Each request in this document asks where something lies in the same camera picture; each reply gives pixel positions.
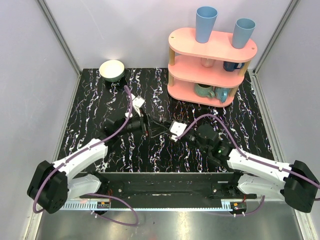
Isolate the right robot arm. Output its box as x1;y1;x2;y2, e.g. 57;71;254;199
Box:
169;121;320;213

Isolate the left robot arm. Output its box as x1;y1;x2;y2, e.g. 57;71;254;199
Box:
27;113;171;214

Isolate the black marble mat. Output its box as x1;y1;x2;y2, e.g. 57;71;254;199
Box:
57;68;274;173

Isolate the light blue butterfly mug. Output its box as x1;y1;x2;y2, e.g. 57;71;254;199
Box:
214;87;229;103

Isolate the teal glazed mug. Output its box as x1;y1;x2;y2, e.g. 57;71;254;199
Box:
194;83;215;99

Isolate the green white bowl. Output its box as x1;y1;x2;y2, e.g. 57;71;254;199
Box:
99;60;125;83

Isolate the pink three-tier shelf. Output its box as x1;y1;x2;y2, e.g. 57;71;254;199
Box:
167;27;258;108

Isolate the dark blue mug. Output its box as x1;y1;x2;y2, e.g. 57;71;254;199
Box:
223;61;245;72

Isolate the pink mug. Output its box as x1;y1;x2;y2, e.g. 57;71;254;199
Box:
200;58;216;68

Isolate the right blue tumbler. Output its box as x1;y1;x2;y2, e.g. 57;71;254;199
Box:
231;18;256;49

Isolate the blue tumbler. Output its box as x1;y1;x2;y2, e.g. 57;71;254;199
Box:
231;18;256;49
195;6;218;44

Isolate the left blue tumbler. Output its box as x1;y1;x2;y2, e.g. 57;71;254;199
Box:
195;6;218;44

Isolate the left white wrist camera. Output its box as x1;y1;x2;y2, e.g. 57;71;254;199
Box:
131;94;145;116

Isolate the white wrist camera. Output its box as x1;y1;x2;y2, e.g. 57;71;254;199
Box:
131;94;145;116
169;120;187;142

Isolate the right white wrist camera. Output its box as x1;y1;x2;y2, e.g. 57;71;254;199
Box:
169;120;187;142

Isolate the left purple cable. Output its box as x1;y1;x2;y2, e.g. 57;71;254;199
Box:
32;85;140;227

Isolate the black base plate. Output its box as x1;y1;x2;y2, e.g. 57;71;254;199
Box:
91;171;257;199

